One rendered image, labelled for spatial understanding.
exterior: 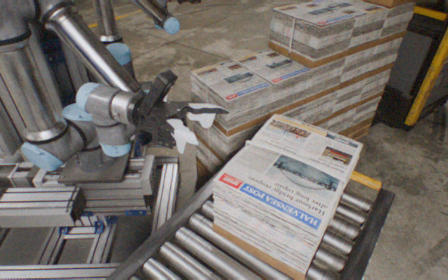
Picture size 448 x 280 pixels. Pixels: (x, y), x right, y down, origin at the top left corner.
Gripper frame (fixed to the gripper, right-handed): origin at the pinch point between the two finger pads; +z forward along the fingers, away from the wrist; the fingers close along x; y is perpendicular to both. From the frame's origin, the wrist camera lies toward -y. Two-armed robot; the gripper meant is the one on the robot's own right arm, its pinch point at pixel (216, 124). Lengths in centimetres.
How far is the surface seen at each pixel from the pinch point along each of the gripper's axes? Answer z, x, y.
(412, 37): 59, -238, 21
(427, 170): 92, -180, 100
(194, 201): -13.7, -16.8, 41.8
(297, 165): 15.9, -20.1, 18.2
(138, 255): -18.8, 6.6, 45.0
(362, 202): 37, -40, 39
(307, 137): 15.8, -32.8, 16.0
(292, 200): 17.8, -7.6, 19.7
